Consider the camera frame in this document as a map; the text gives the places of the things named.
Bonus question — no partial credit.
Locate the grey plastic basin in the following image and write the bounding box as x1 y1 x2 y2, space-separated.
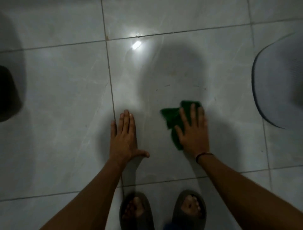
251 32 303 129

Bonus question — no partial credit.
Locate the person's right hand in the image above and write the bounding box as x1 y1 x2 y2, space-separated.
174 103 210 160

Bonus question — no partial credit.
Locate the dark slipper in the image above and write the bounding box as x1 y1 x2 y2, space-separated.
119 192 155 230
171 190 207 230

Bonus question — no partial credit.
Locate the green cleaning cloth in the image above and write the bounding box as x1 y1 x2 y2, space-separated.
160 100 202 151

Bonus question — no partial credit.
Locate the person's left foot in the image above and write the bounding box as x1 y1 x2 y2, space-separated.
123 197 145 219

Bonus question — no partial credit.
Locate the person's right foot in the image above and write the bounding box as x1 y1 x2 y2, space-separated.
181 195 202 217

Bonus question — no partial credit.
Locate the person's left forearm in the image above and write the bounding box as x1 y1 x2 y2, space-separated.
39 158 127 230

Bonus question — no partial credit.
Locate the person's left hand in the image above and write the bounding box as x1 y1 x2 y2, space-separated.
109 109 150 169

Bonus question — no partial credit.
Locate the person's foot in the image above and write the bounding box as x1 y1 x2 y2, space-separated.
181 195 202 217
123 197 145 219

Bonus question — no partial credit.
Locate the dark wrist bracelet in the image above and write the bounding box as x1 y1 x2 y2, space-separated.
195 152 214 164

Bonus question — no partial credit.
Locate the person's right forearm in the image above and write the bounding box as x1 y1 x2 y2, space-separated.
198 154 303 230

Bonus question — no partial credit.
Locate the dark round container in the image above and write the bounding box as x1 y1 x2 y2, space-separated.
0 65 23 123

